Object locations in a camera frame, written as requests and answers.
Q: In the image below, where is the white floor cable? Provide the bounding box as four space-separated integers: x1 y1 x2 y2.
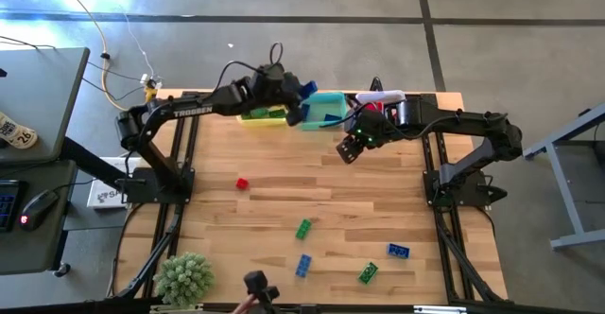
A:
123 13 157 81

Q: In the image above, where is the black keyboard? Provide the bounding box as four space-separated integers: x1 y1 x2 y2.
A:
0 179 23 234

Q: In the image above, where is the white printed pouch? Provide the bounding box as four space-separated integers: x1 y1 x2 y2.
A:
0 111 38 150

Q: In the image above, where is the black looped cable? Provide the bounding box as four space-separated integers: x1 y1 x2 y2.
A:
268 42 285 68

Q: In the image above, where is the dark grey desk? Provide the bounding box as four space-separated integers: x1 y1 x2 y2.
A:
0 159 79 277

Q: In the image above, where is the black computer mouse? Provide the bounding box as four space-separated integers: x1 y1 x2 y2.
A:
18 188 61 233

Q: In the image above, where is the beige floor cable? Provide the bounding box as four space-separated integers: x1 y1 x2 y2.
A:
51 0 160 113

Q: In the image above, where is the clear plastic bin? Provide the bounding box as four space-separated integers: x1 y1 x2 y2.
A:
354 89 408 119

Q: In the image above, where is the green artificial plant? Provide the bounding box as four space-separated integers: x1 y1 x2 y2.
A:
153 251 216 308

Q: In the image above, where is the grey metal stand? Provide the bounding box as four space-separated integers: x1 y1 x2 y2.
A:
522 101 605 252

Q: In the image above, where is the person's hand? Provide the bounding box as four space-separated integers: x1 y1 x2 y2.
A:
230 296 256 314

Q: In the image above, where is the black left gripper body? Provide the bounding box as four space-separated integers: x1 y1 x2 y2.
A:
245 62 303 112

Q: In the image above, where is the black support bar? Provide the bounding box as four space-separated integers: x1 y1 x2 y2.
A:
60 136 129 192

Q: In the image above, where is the black floor cable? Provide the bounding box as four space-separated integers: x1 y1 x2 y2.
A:
82 61 147 102

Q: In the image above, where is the black table camera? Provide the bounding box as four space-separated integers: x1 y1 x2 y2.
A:
243 270 281 314

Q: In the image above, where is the yellow cable plug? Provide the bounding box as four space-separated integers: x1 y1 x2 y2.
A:
143 79 160 103

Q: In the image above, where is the black frame rail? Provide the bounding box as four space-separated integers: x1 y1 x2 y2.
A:
111 89 199 301
419 92 508 305

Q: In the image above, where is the teal plastic bin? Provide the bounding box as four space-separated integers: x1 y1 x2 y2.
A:
298 91 349 132

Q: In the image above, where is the white printed box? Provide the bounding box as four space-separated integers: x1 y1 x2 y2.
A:
86 156 143 210

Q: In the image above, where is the silver metal bracket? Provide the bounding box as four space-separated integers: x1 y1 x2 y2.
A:
413 305 468 314

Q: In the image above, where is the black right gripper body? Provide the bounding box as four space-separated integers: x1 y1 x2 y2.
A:
347 110 403 148

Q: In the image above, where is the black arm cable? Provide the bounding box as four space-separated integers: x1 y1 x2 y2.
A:
320 108 368 129
215 60 266 93

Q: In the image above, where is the yellow plastic bin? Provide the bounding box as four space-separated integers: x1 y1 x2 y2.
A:
235 104 289 129

